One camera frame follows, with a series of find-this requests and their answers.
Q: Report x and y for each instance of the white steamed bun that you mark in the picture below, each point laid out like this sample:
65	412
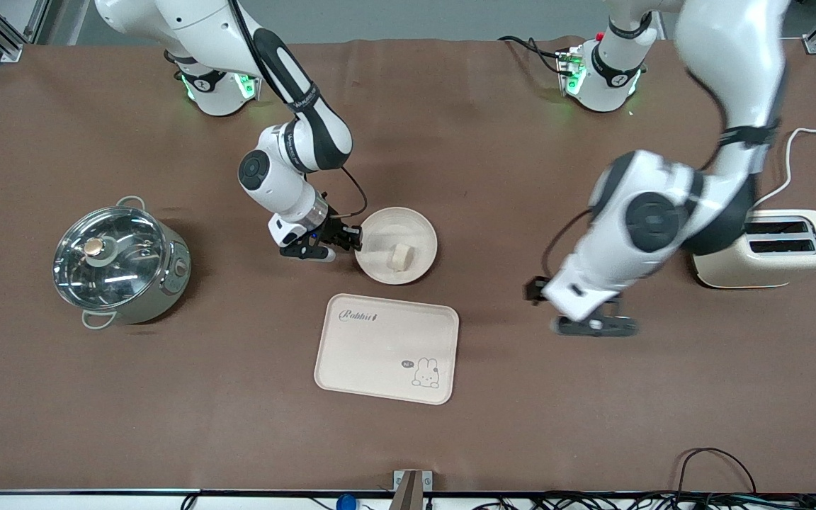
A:
401	258

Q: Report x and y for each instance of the cream round plate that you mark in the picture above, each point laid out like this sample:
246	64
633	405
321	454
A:
408	227

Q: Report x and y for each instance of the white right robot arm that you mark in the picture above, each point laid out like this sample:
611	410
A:
312	131

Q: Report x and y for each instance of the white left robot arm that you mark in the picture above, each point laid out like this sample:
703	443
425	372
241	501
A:
734	64

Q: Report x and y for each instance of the cream rabbit print tray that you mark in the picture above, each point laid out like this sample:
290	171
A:
380	354

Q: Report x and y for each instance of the stainless steel electric pot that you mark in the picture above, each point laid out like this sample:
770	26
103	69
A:
167	283

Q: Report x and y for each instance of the brown table mat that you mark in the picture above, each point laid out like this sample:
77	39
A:
450	142

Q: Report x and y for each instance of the cream two-slot toaster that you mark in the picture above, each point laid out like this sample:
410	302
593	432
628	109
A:
769	265

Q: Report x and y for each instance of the glass pot lid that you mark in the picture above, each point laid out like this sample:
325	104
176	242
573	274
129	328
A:
114	258

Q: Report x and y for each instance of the blue round knob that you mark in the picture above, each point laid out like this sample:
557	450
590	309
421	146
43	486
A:
346	503

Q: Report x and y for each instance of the grey metal table bracket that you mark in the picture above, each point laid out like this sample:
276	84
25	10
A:
411	490

